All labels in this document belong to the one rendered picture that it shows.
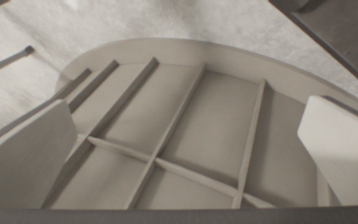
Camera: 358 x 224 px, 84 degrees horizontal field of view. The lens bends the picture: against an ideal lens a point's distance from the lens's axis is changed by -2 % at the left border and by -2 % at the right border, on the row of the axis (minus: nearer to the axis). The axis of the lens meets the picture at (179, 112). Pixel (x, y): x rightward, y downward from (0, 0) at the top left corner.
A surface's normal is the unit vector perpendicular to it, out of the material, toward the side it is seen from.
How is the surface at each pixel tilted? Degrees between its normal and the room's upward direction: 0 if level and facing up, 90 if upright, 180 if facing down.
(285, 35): 0
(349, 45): 0
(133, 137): 90
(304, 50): 0
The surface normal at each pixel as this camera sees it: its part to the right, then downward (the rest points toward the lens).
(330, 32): -0.38, 0.70
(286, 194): 0.22, -0.57
